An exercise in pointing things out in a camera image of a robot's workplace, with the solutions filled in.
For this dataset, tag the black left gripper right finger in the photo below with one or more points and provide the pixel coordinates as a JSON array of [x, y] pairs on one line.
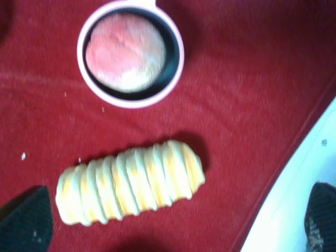
[[319, 220]]

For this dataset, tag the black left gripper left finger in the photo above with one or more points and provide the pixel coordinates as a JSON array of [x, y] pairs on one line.
[[27, 221]]

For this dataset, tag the toy bread loaf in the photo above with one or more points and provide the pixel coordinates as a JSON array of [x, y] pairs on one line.
[[136, 180]]

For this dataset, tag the red velvet tablecloth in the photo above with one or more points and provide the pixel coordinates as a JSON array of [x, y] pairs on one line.
[[257, 76]]

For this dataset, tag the pink toy saucepan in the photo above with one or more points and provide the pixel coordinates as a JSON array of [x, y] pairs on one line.
[[174, 48]]

